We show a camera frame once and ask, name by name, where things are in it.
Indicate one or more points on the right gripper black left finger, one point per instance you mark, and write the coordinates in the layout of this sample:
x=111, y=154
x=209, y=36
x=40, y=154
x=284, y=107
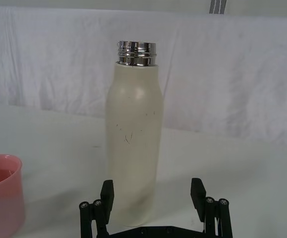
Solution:
x=107, y=196

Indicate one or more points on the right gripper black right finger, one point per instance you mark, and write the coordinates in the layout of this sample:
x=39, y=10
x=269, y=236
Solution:
x=198, y=196

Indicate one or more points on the cream vacuum bottle steel neck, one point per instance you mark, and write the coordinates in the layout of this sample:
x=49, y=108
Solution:
x=133, y=124

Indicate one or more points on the white table cloth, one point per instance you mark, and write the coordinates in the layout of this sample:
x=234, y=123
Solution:
x=46, y=138

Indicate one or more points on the pink cup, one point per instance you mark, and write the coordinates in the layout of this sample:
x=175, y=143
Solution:
x=2, y=193

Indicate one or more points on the white curtain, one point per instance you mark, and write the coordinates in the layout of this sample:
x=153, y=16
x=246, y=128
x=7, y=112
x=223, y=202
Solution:
x=59, y=62

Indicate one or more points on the grey striped post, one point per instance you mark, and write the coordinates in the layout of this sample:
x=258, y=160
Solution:
x=217, y=6

